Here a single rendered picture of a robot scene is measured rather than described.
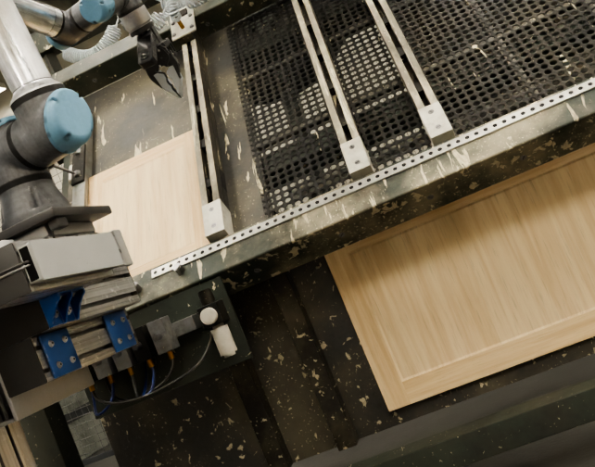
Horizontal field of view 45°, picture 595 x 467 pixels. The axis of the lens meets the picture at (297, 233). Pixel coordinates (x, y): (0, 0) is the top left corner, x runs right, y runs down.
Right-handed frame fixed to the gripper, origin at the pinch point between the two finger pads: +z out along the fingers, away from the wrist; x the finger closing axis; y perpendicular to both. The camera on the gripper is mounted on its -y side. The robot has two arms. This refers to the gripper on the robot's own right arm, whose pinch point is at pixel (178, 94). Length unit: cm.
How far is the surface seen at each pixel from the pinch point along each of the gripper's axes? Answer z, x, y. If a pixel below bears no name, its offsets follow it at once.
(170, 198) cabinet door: 30.3, 25.0, 13.8
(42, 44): -26, 88, 128
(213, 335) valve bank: 55, 14, -35
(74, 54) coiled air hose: -16, 74, 122
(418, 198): 49, -48, -18
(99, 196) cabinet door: 23, 52, 26
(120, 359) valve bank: 48, 39, -40
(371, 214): 47, -35, -19
